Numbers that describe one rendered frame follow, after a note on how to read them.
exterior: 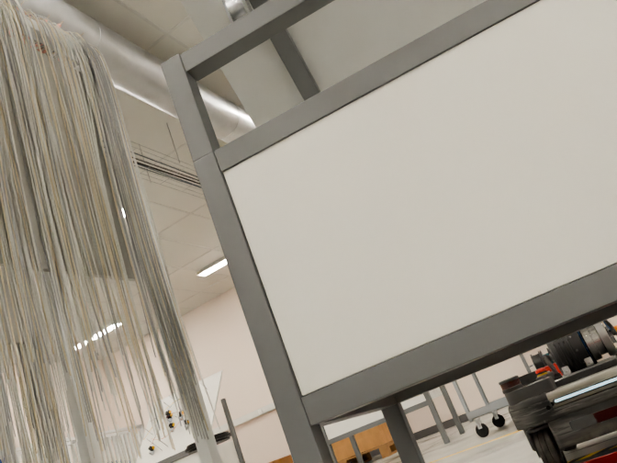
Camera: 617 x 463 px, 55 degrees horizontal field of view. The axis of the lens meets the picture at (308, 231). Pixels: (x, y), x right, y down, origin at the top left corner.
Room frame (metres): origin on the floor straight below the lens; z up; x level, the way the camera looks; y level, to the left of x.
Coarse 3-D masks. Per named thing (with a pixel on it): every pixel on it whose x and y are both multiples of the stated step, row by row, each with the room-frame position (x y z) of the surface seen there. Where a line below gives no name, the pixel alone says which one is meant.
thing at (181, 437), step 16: (208, 384) 7.35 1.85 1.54; (208, 400) 7.17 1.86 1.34; (224, 400) 7.24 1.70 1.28; (176, 416) 7.35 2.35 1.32; (208, 416) 6.99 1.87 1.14; (160, 432) 7.35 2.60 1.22; (176, 432) 7.17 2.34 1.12; (144, 448) 7.34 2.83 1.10; (160, 448) 7.09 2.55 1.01; (176, 448) 6.99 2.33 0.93; (224, 448) 7.05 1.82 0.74; (240, 448) 7.25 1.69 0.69
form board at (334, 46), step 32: (192, 0) 1.05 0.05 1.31; (352, 0) 1.08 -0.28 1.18; (384, 0) 1.09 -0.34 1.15; (416, 0) 1.10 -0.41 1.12; (448, 0) 1.10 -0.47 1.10; (480, 0) 1.11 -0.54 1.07; (320, 32) 1.12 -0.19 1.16; (352, 32) 1.13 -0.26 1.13; (384, 32) 1.14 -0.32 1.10; (416, 32) 1.14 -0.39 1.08; (256, 64) 1.16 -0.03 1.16; (320, 64) 1.17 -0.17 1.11; (352, 64) 1.18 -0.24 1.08; (256, 96) 1.20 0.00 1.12; (288, 96) 1.21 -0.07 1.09
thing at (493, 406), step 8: (472, 376) 5.12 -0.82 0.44; (528, 376) 4.50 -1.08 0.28; (536, 376) 4.47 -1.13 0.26; (456, 384) 4.70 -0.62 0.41; (456, 392) 4.71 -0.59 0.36; (480, 392) 5.12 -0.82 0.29; (464, 400) 4.70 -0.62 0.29; (496, 400) 5.09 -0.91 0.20; (504, 400) 4.56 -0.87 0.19; (464, 408) 4.70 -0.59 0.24; (480, 408) 4.65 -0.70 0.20; (488, 408) 4.62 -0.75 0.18; (496, 408) 4.60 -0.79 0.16; (472, 416) 4.69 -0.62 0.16; (496, 416) 5.07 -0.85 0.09; (480, 424) 4.69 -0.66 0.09; (496, 424) 5.08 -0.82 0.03; (480, 432) 4.71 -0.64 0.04; (488, 432) 4.70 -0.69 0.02
